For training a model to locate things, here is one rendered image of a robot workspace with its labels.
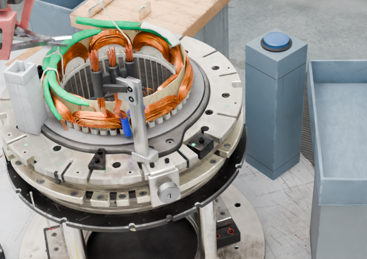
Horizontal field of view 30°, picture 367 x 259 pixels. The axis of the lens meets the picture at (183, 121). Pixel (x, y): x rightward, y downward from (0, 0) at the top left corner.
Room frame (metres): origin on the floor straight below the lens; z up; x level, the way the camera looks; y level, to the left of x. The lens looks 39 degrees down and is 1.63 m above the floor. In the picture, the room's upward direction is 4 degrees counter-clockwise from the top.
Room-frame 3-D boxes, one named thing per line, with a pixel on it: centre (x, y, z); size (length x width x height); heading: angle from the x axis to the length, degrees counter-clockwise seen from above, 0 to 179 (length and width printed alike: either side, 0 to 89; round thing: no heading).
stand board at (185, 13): (1.02, 0.04, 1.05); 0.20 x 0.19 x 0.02; 56
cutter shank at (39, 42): (0.74, 0.19, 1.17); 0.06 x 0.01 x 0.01; 99
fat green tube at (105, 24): (0.79, 0.07, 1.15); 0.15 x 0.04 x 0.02; 61
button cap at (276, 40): (0.91, -0.16, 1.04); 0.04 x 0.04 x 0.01
